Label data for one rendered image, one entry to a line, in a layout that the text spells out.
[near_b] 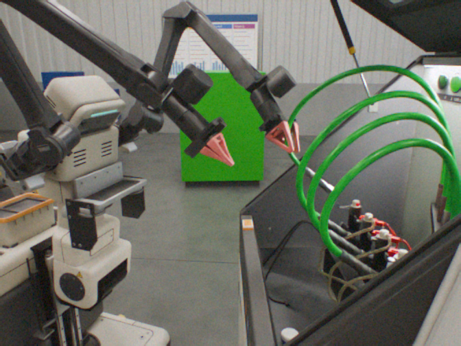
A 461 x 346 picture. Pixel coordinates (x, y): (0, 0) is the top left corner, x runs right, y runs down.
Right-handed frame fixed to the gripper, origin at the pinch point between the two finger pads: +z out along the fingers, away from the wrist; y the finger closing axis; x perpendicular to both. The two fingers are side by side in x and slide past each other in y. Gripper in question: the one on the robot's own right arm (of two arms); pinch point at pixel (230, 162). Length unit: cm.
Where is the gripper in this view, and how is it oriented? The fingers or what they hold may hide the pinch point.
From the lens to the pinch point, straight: 84.1
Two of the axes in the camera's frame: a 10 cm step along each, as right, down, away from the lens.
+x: 2.6, -2.9, 9.2
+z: 7.0, 7.1, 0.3
